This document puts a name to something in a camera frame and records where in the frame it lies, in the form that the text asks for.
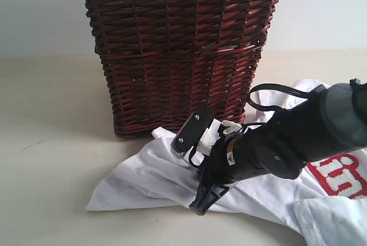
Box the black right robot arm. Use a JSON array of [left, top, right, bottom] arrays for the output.
[[189, 79, 366, 216]]

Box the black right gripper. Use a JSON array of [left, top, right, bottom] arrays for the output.
[[189, 108, 306, 215]]

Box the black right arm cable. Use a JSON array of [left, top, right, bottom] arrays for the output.
[[248, 83, 312, 112]]

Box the dark red wicker basket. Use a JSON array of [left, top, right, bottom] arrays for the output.
[[85, 0, 278, 138]]

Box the white t-shirt red lettering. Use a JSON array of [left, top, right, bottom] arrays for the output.
[[87, 79, 366, 245]]

